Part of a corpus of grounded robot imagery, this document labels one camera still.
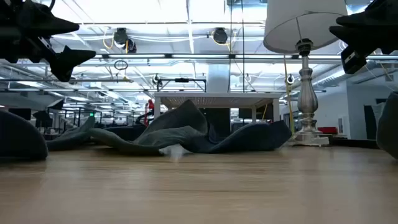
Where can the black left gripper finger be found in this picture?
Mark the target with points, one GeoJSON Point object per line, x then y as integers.
{"type": "Point", "coordinates": [70, 62]}
{"type": "Point", "coordinates": [46, 25]}

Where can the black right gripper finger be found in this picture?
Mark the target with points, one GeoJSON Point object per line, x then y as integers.
{"type": "Point", "coordinates": [379, 17]}
{"type": "Point", "coordinates": [367, 40]}

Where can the dark teal cotton cap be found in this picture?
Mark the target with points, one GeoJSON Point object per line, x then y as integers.
{"type": "Point", "coordinates": [18, 137]}

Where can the navy blue cotton cap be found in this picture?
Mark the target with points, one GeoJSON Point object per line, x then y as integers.
{"type": "Point", "coordinates": [248, 137]}

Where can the black studio softbox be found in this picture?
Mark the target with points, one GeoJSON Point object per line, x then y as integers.
{"type": "Point", "coordinates": [57, 105]}

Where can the black studio umbrella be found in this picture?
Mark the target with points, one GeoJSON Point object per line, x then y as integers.
{"type": "Point", "coordinates": [43, 118]}

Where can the black monitor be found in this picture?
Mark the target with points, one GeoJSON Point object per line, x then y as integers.
{"type": "Point", "coordinates": [23, 112]}

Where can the silver lamp with white shade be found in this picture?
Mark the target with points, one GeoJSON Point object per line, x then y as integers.
{"type": "Point", "coordinates": [307, 99]}

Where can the dark standing panel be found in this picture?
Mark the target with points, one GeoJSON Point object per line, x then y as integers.
{"type": "Point", "coordinates": [370, 124]}

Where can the red machine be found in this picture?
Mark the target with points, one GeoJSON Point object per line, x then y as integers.
{"type": "Point", "coordinates": [150, 104]}

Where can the red box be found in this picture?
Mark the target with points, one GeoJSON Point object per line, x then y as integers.
{"type": "Point", "coordinates": [326, 130]}

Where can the white perforated shelf riser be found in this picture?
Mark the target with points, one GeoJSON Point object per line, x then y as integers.
{"type": "Point", "coordinates": [217, 99]}

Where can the black overhead gantry frame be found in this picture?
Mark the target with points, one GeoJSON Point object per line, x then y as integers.
{"type": "Point", "coordinates": [182, 80]}

